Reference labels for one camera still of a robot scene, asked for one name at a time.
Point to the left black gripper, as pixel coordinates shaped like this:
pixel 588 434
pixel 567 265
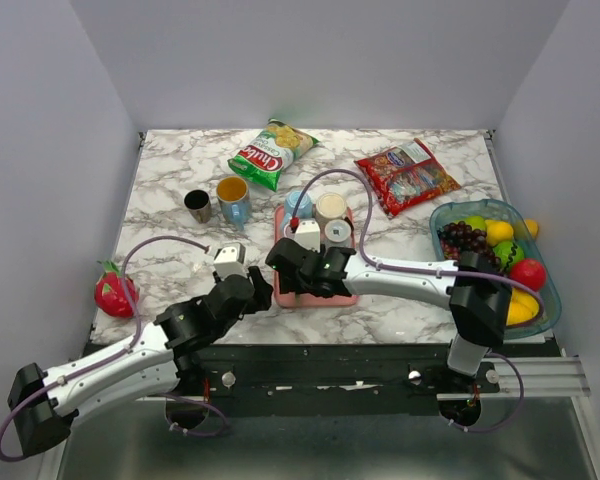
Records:
pixel 263 292

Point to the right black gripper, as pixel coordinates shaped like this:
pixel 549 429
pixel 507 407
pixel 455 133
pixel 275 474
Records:
pixel 292 285

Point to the grey mug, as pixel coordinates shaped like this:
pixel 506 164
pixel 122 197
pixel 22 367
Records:
pixel 338 233

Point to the blue glazed mug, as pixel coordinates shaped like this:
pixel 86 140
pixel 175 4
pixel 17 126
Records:
pixel 234 200

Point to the brown mug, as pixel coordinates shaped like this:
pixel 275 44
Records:
pixel 198 203

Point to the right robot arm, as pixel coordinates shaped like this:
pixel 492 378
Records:
pixel 477 298

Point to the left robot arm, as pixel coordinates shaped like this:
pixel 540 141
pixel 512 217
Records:
pixel 162 357

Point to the purple mug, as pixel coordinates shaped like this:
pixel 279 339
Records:
pixel 288 232

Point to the light blue mug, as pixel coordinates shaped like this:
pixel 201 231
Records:
pixel 296 200

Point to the cream mug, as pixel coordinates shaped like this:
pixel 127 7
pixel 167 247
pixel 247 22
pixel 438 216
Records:
pixel 328 207

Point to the pink tray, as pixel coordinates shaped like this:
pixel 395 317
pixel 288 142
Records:
pixel 293 300

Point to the green chips bag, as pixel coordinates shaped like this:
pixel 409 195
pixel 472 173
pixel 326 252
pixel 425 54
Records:
pixel 276 147

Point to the red dragon fruit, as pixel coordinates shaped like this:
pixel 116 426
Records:
pixel 109 293

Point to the red snack bag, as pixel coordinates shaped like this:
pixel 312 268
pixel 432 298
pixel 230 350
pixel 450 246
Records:
pixel 406 175

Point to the blue plastic fruit basket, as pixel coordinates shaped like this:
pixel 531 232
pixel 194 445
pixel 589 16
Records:
pixel 492 209

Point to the purple grapes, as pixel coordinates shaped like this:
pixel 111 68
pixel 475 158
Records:
pixel 458 238

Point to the green pear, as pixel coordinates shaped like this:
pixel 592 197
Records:
pixel 476 223

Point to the yellow lemon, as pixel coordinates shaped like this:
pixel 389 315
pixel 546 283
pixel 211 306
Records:
pixel 498 231

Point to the yellow banana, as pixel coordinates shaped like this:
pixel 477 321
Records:
pixel 523 308

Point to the red apple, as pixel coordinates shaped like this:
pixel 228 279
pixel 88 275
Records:
pixel 530 273

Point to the yellow fruit outside basket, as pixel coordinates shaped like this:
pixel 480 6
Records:
pixel 532 226

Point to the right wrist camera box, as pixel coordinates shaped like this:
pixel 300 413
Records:
pixel 306 233

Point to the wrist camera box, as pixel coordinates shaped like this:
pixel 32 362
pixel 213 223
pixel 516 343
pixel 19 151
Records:
pixel 306 233
pixel 228 261

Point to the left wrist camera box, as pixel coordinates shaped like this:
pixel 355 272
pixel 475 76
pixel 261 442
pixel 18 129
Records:
pixel 228 261

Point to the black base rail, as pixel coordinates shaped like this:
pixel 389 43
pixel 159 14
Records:
pixel 326 380

